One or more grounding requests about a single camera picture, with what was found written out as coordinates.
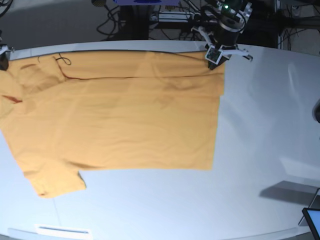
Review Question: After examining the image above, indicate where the dark round object right edge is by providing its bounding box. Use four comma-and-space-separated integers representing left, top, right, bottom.
312, 99, 320, 123

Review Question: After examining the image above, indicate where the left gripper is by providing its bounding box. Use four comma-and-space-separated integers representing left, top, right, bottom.
208, 15, 247, 70

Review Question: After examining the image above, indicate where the orange yellow T-shirt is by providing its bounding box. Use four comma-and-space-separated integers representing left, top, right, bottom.
0, 51, 225, 198

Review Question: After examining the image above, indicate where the tablet screen with stand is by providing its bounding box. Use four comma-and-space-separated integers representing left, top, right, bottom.
298, 188, 320, 240

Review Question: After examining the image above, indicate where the white label strip on table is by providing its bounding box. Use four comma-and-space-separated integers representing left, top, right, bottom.
34, 224, 91, 235

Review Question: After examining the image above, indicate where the white power strip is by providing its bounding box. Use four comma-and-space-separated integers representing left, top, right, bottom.
149, 11, 200, 23

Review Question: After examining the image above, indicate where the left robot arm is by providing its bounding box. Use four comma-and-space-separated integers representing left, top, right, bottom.
194, 0, 253, 70

